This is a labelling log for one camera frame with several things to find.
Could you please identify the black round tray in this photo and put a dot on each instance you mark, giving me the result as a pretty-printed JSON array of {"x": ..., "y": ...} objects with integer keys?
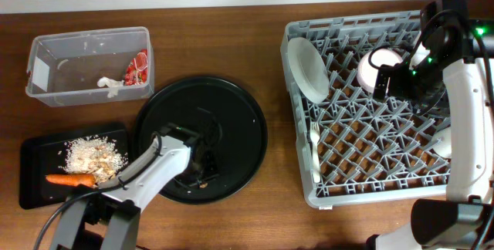
[{"x": 240, "y": 151}]

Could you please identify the white tissue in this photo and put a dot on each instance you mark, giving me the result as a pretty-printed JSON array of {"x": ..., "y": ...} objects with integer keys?
[{"x": 111, "y": 84}]

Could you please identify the white rice pile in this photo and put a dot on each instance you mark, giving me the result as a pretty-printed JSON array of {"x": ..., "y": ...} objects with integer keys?
[{"x": 75, "y": 146}]

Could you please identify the cream cup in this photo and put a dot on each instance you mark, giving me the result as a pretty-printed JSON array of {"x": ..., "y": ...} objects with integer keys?
[{"x": 443, "y": 146}]

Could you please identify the pink bowl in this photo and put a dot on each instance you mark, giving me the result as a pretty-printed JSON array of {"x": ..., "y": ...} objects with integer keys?
[{"x": 367, "y": 75}]

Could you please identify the grey plate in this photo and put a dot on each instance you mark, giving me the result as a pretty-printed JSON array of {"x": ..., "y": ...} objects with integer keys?
[{"x": 308, "y": 69}]

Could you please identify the grey dishwasher rack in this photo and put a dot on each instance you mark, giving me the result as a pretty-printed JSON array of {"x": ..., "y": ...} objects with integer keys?
[{"x": 368, "y": 151}]

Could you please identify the orange carrot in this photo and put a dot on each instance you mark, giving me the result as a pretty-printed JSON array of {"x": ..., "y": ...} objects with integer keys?
[{"x": 73, "y": 180}]

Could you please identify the peanut shells pile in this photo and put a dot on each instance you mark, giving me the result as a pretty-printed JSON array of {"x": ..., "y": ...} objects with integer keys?
[{"x": 102, "y": 161}]

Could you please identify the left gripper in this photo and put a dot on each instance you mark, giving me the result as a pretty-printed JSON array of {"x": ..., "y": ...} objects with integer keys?
[{"x": 213, "y": 169}]

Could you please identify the white plastic fork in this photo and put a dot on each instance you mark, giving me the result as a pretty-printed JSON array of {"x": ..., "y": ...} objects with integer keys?
[{"x": 315, "y": 138}]

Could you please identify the black rectangular bin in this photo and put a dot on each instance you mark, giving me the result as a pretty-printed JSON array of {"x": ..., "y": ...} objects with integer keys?
[{"x": 40, "y": 156}]

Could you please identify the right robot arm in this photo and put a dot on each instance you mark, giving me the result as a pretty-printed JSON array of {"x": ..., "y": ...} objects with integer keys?
[{"x": 460, "y": 62}]

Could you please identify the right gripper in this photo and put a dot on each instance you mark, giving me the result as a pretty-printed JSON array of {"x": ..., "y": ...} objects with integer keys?
[{"x": 437, "y": 102}]

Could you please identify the red snack wrapper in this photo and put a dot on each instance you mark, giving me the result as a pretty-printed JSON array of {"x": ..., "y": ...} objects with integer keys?
[{"x": 136, "y": 73}]

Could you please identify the clear plastic bin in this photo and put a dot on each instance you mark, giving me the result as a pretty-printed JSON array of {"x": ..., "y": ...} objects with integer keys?
[{"x": 64, "y": 68}]

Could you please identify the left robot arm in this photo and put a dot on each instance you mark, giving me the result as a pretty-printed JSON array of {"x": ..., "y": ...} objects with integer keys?
[{"x": 109, "y": 217}]

